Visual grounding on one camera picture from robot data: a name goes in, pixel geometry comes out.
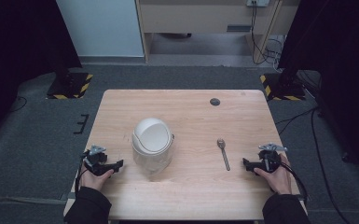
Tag light wooden desk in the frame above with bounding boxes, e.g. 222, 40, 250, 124
135, 0, 301, 63

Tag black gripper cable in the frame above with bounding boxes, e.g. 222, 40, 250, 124
74, 158, 90, 194
279, 161, 310, 203

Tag black floor cable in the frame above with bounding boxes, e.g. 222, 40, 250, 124
274, 105, 353, 224
9, 95, 28, 114

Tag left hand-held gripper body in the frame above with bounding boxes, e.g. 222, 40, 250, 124
82, 144, 113, 177

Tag black curtain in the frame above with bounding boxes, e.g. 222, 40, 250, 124
277, 0, 359, 185
0, 0, 83, 147

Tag person's left hand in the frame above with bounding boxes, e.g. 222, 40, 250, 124
79, 163, 115, 191

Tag black striped stand base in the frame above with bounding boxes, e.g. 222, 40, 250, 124
46, 71, 94, 100
259, 72, 307, 102

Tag grey power strip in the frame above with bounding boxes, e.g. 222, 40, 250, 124
245, 0, 270, 8

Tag person's right hand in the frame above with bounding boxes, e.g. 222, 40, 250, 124
254, 153, 294, 196

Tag metal spoon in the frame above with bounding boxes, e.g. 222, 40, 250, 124
215, 137, 232, 172

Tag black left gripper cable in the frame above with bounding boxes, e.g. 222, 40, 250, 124
74, 158, 90, 194

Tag white panel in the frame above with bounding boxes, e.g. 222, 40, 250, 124
55, 0, 145, 58

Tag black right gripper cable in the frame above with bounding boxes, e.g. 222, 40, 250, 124
279, 161, 310, 203

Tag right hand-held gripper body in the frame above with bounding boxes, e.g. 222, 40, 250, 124
257, 142, 289, 174

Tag white swing-lid trash can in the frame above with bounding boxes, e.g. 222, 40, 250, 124
131, 117, 174, 175

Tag black hanging cables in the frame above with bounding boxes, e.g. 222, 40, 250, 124
249, 1, 285, 66

